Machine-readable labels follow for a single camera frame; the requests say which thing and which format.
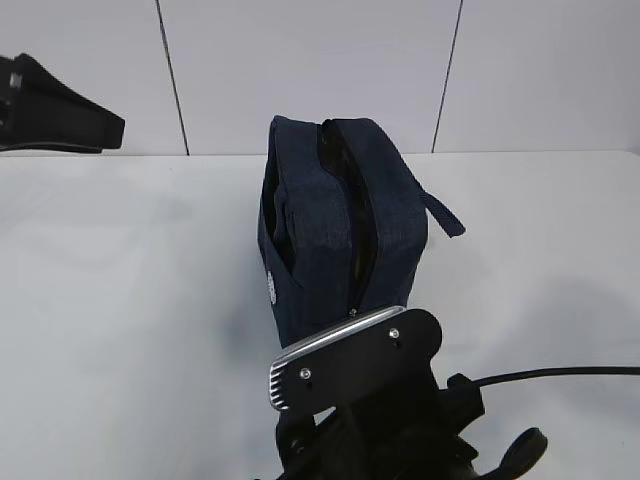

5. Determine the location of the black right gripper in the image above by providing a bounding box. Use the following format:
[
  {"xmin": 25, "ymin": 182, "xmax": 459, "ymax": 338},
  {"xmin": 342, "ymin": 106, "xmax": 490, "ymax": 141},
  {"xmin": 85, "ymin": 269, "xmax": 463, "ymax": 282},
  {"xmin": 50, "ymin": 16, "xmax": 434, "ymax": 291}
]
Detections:
[{"xmin": 275, "ymin": 374, "xmax": 485, "ymax": 479}]

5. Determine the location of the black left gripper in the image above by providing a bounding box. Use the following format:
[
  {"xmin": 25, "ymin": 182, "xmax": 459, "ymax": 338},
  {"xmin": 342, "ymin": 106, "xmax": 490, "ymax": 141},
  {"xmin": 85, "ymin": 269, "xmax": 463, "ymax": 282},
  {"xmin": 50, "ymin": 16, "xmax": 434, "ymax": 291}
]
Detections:
[{"xmin": 1, "ymin": 53, "xmax": 125, "ymax": 150}]

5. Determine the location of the navy blue lunch bag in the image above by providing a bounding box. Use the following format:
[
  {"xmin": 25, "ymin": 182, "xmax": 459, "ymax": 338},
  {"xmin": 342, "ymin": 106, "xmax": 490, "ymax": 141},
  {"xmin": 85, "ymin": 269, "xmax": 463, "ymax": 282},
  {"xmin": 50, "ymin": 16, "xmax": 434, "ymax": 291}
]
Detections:
[{"xmin": 257, "ymin": 115, "xmax": 465, "ymax": 346}]

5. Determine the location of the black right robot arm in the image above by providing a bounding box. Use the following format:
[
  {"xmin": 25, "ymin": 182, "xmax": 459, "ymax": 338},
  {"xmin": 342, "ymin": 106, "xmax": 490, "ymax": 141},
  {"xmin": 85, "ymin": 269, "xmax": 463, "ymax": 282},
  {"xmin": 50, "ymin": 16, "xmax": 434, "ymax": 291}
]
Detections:
[{"xmin": 275, "ymin": 373, "xmax": 548, "ymax": 479}]

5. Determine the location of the black cable loop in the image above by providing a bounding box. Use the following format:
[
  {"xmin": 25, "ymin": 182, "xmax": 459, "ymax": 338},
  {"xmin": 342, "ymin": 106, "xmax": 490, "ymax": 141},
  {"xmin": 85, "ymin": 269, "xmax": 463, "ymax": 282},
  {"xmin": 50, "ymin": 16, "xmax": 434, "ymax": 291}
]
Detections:
[{"xmin": 474, "ymin": 367, "xmax": 640, "ymax": 389}]

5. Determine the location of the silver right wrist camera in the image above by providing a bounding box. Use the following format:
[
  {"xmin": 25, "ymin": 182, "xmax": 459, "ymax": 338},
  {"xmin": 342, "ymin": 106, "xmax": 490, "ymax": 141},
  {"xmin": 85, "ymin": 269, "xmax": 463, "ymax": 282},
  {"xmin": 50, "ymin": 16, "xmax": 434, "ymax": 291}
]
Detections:
[{"xmin": 269, "ymin": 305, "xmax": 443, "ymax": 415}]

